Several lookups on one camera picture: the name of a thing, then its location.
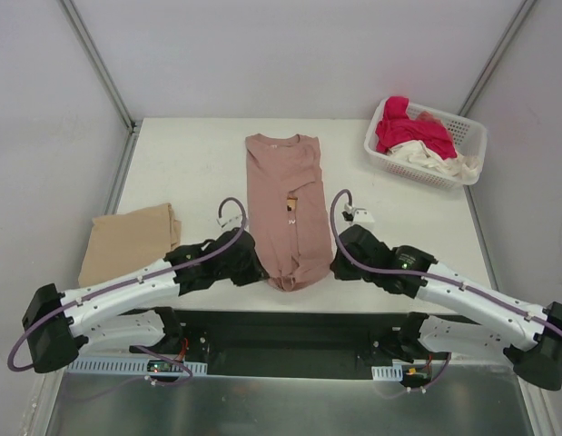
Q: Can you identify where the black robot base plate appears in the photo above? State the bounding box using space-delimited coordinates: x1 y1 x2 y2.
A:
151 310 446 380

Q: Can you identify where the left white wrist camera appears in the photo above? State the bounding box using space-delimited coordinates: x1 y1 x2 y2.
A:
217 214 242 233

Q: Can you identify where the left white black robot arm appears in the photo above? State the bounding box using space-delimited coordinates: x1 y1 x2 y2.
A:
8 228 269 373

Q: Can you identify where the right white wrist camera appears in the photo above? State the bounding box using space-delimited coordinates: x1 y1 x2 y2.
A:
342 203 375 231

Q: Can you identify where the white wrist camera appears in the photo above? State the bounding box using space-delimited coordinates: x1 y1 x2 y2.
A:
342 203 375 231
217 214 242 233

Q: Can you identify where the crimson red t shirt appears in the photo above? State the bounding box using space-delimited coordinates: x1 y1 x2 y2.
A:
375 96 458 160

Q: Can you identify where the left white slotted cable duct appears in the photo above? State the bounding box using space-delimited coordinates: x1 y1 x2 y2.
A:
66 356 186 377

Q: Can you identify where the cream white t shirt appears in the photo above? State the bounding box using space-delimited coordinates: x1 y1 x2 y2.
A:
387 140 482 181

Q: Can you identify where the white plastic laundry basket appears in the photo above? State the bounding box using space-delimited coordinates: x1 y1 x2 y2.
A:
363 98 488 189

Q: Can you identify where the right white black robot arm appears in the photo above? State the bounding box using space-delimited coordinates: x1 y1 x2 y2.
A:
330 224 562 391

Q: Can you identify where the right white slotted cable duct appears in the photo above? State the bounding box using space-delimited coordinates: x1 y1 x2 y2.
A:
371 363 404 382

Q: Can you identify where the white slotted cable duct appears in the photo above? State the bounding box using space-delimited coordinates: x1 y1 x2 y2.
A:
66 356 186 377
371 363 404 382

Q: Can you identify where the folded beige t shirt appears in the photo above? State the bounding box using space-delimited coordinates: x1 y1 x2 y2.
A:
78 203 182 287

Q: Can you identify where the dusty pink printed t shirt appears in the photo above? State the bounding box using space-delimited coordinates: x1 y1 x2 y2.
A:
245 134 333 292

